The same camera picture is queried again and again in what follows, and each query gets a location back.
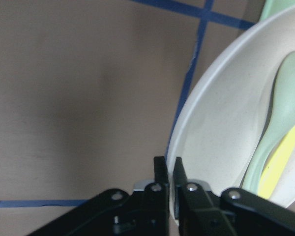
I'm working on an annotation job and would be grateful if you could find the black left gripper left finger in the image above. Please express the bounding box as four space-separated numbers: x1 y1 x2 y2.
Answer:
144 156 169 236

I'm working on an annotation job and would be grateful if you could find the light green tray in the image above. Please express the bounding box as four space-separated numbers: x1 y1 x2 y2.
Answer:
259 0 295 21

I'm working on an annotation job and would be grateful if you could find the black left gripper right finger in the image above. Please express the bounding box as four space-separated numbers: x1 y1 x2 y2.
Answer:
173 157 236 236

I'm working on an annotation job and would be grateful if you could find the white round plate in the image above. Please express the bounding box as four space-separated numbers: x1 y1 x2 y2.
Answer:
166 1 295 221

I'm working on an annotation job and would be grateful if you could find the pale green plastic spoon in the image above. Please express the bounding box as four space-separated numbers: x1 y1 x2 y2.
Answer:
242 51 295 194

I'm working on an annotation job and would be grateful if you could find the yellow plastic fork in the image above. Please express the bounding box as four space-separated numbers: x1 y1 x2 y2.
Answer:
258 125 295 199

